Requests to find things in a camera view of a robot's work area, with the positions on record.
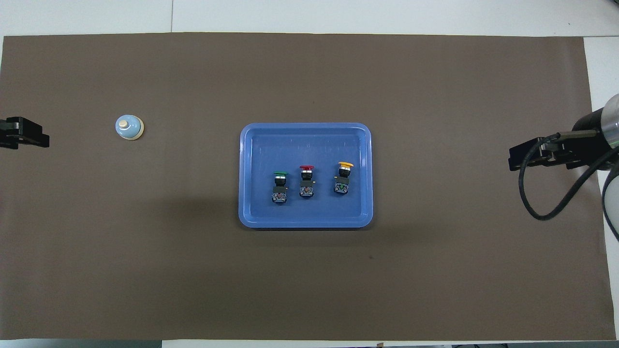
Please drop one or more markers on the red push button switch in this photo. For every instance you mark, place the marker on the red push button switch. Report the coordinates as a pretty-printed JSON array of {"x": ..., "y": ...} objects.
[{"x": 306, "y": 181}]

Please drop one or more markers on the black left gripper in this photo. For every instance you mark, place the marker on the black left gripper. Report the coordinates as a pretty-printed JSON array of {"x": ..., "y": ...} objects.
[{"x": 22, "y": 126}]

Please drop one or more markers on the yellow push button switch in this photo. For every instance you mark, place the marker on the yellow push button switch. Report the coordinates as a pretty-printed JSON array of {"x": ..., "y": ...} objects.
[{"x": 343, "y": 179}]

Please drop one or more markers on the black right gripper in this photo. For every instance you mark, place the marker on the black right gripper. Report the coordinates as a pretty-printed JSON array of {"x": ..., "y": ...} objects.
[{"x": 587, "y": 145}]

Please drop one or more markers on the light blue desk bell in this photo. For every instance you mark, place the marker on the light blue desk bell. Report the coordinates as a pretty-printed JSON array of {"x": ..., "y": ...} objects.
[{"x": 128, "y": 127}]

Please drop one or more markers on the blue plastic tray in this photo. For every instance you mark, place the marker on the blue plastic tray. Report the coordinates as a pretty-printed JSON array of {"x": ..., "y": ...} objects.
[{"x": 304, "y": 212}]

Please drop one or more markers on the green push button switch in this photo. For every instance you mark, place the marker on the green push button switch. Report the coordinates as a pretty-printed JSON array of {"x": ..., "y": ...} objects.
[{"x": 280, "y": 186}]

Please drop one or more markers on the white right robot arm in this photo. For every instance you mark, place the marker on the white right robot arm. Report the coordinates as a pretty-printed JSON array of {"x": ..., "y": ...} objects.
[{"x": 613, "y": 193}]

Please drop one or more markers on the brown table mat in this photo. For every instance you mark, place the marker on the brown table mat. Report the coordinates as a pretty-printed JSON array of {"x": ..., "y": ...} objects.
[{"x": 145, "y": 266}]

